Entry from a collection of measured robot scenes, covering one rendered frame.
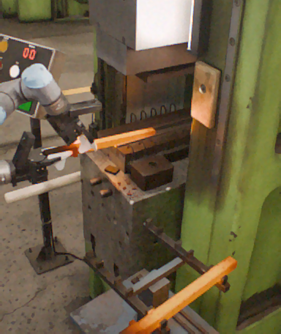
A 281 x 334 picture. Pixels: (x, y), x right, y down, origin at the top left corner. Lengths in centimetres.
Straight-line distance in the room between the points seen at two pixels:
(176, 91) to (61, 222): 124
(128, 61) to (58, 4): 501
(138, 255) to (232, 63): 76
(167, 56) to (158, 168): 36
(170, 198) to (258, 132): 45
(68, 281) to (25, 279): 22
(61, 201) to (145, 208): 151
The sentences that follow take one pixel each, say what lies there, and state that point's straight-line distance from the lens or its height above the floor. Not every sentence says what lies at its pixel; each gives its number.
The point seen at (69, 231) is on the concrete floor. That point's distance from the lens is 276.
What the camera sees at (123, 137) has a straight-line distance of 161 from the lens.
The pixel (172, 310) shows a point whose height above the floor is 95.
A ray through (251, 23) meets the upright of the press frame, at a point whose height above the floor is 150.
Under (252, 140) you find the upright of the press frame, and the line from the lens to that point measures 126.
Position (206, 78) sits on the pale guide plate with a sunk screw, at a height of 133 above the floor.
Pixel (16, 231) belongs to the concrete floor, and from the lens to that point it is 280.
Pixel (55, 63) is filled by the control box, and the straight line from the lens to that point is 188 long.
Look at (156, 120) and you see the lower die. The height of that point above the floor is 99.
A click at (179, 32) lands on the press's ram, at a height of 140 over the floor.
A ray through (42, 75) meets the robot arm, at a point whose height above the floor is 131.
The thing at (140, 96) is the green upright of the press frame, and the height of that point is 105.
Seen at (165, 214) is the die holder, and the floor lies 81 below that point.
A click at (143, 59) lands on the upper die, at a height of 131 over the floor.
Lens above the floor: 183
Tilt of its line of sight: 31 degrees down
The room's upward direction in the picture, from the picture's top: 2 degrees clockwise
